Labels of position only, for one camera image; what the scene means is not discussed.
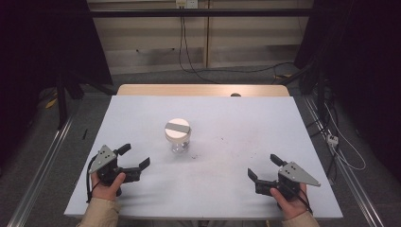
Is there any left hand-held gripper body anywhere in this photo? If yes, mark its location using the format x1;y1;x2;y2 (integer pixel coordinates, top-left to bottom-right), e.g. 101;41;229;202
88;144;142;187

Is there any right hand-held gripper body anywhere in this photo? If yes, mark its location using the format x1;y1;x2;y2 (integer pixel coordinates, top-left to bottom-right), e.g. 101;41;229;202
254;161;322;201

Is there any clear jar with white lid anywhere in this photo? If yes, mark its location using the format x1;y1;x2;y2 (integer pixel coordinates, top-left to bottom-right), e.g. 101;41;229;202
164;117;192;154

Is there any grey tape strip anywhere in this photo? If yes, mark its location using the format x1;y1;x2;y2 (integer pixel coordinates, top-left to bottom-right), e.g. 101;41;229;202
165;122;191;134

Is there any person's left hand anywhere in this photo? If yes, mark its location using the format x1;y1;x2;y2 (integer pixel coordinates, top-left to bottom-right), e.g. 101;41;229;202
90;171;127;202

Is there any person's right hand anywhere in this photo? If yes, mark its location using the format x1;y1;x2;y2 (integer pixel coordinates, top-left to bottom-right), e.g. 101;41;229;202
270;183;309;221

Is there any white table board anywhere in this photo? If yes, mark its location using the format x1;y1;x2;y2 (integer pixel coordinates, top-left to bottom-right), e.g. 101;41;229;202
63;95;344;220

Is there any black metal stand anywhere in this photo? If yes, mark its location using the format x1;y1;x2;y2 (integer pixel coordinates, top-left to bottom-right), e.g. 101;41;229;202
277;61;329;122
55;73;118;131

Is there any yellow floor tape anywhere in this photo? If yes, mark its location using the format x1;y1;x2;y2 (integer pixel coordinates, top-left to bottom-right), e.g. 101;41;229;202
44;96;59;110

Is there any wooden table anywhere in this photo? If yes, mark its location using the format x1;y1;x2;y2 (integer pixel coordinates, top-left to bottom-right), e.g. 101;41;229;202
116;83;290;97

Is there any black curtain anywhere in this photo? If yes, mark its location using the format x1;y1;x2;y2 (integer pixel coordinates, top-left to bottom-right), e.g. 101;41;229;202
293;0;401;183
0;0;113;168

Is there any black horizontal bar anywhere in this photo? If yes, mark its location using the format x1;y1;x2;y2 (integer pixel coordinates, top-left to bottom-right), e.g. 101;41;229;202
89;8;316;19

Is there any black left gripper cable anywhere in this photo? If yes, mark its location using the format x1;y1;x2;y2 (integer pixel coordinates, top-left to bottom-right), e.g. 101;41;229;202
85;154;102;204

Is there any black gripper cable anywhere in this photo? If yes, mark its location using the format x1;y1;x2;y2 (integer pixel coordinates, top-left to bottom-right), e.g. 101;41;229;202
283;181;314;216
85;154;102;204

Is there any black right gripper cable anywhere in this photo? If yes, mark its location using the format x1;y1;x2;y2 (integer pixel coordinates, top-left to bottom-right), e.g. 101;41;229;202
283;181;314;216

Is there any metal floor rail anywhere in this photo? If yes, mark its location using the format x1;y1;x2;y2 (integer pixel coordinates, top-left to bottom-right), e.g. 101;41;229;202
6;114;76;227
302;94;386;227

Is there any white cable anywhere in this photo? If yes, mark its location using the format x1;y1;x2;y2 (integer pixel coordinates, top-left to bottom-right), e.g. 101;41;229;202
323;101;368;172

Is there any black floor cable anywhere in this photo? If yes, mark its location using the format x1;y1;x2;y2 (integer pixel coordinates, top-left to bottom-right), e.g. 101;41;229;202
178;8;297;85

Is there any white wall socket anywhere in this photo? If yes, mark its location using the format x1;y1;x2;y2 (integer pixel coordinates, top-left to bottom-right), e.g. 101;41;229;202
175;0;200;9

